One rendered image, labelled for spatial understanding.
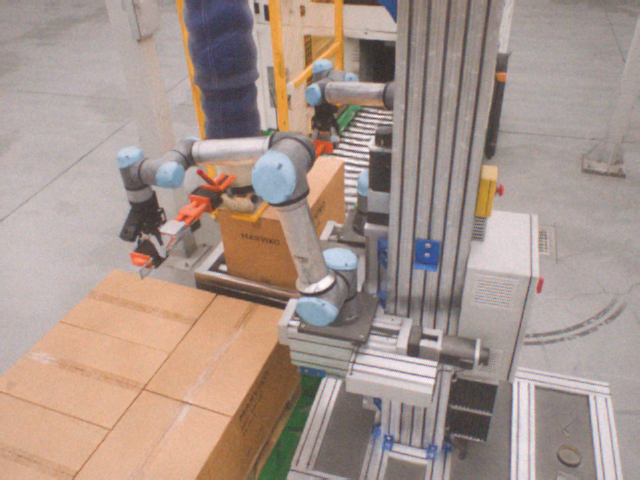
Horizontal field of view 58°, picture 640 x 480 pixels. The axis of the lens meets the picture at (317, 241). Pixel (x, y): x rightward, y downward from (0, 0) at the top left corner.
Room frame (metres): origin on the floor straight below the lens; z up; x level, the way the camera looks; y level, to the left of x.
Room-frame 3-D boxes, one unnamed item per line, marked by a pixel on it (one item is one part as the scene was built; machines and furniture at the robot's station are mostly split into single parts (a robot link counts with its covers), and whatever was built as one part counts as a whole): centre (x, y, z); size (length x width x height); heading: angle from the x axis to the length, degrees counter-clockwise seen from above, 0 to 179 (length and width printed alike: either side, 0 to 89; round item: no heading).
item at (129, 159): (1.50, 0.52, 1.54); 0.09 x 0.08 x 0.11; 66
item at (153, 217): (1.50, 0.52, 1.38); 0.09 x 0.08 x 0.12; 156
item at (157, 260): (1.51, 0.47, 1.23); 0.31 x 0.03 x 0.05; 157
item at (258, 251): (2.38, 0.14, 0.75); 0.60 x 0.40 x 0.40; 157
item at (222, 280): (2.05, 0.28, 0.58); 0.70 x 0.03 x 0.06; 67
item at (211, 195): (1.80, 0.40, 1.24); 0.10 x 0.08 x 0.06; 67
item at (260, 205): (2.00, 0.21, 1.13); 0.34 x 0.10 x 0.05; 157
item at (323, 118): (2.18, -0.05, 1.37); 0.09 x 0.08 x 0.12; 157
